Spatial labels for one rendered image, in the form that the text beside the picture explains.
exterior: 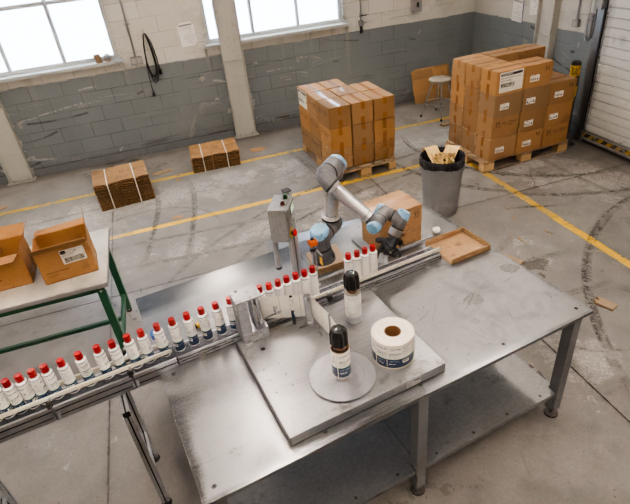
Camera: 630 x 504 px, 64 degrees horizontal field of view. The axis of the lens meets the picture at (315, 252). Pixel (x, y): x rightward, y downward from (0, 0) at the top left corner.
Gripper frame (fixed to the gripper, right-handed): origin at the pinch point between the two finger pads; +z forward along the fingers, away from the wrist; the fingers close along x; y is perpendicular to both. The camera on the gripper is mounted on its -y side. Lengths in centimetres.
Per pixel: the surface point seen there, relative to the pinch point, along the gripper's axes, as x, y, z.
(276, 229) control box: -72, -2, -8
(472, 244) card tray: 64, 3, -25
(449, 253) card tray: 48, 3, -16
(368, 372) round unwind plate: -39, 66, 27
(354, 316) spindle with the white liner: -30.0, 32.3, 17.9
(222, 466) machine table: -100, 73, 70
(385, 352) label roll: -36, 67, 15
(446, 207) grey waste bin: 187, -142, -15
